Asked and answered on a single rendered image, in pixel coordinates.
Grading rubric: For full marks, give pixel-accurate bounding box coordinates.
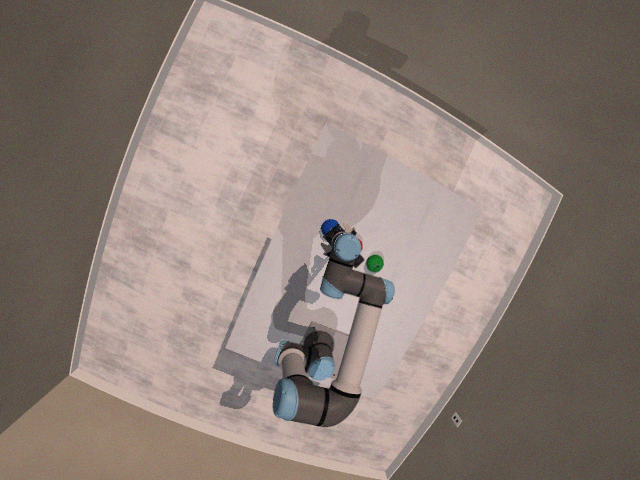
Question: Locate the blue bell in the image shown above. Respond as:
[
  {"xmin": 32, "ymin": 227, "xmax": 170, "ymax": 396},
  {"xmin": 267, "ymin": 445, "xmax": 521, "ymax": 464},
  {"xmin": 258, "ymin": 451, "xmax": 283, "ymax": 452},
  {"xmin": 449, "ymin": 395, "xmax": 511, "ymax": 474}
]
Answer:
[{"xmin": 321, "ymin": 219, "xmax": 339, "ymax": 235}]

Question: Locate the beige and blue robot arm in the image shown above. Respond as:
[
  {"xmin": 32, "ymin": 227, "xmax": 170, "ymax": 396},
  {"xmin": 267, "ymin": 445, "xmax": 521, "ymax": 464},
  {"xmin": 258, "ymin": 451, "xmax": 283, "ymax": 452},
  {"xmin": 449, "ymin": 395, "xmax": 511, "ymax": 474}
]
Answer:
[{"xmin": 273, "ymin": 232, "xmax": 395, "ymax": 427}]

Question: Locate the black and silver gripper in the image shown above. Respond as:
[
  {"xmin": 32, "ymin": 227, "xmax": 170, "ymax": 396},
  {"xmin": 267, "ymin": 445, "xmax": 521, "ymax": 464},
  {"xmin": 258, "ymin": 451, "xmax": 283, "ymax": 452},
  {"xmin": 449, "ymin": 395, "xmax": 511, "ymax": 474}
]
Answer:
[{"xmin": 320, "ymin": 223, "xmax": 356, "ymax": 257}]

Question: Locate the green dome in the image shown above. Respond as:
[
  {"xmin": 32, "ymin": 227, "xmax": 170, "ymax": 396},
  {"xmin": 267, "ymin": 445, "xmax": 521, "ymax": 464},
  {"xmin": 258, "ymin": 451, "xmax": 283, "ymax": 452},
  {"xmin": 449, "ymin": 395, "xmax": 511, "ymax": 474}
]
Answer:
[{"xmin": 366, "ymin": 255, "xmax": 384, "ymax": 272}]

